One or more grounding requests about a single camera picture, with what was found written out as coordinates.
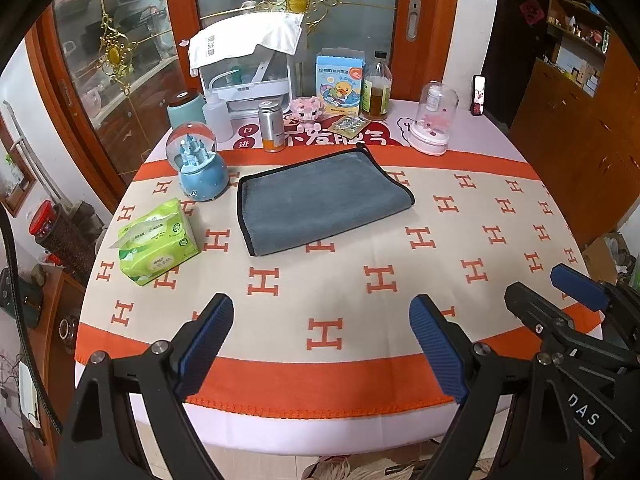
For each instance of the blue duck print box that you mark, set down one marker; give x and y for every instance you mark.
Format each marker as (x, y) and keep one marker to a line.
(340, 85)

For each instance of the red lidded jar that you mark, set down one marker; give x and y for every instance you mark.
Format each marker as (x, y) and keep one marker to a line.
(60, 237)

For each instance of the grey towel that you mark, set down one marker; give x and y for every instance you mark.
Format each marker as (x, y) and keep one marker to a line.
(320, 197)

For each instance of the glass bottle with yellow liquid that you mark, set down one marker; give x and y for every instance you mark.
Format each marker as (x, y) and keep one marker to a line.
(377, 92)

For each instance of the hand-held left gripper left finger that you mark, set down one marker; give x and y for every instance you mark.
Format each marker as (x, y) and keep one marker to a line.
(202, 347)

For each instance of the blue snow globe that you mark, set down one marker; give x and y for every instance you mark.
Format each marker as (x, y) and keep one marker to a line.
(197, 167)

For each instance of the cardboard box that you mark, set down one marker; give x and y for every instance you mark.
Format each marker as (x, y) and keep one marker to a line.
(607, 257)

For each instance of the green tissue pack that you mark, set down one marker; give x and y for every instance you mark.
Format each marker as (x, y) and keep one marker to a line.
(157, 245)

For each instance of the orange patterned blanket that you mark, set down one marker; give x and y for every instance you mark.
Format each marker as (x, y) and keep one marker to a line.
(350, 285)

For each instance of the red wall ornament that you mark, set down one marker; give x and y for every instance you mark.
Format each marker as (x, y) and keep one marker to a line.
(532, 11)

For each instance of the pink glass dome ornament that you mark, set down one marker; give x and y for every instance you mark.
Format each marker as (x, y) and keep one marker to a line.
(434, 120)

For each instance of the white squeeze bottle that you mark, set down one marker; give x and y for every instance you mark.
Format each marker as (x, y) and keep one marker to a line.
(217, 117)

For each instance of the white cloth cover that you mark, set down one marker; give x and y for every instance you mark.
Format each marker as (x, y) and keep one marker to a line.
(245, 35)

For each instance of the wooden shelf unit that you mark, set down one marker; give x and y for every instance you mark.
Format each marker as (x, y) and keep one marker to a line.
(580, 30)

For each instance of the teal lidded canister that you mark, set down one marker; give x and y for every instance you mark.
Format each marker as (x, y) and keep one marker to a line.
(184, 110)

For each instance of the black smartphone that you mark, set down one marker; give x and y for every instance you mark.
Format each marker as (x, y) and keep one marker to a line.
(479, 95)

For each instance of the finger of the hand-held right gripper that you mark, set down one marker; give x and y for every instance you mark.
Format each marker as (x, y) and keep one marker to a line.
(582, 287)
(537, 310)

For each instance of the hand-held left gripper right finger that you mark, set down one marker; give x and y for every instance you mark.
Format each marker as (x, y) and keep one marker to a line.
(440, 347)

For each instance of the pink block toy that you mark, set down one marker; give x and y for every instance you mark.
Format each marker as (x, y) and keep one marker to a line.
(307, 110)

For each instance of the silver and orange can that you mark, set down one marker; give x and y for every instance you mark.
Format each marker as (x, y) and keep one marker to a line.
(271, 127)

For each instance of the pill blister pack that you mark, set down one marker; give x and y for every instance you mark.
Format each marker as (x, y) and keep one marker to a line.
(348, 123)

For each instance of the white countertop appliance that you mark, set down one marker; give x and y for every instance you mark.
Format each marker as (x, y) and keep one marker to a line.
(250, 77)

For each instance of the low wooden side cabinet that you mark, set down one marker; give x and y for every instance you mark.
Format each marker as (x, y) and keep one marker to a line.
(55, 320)

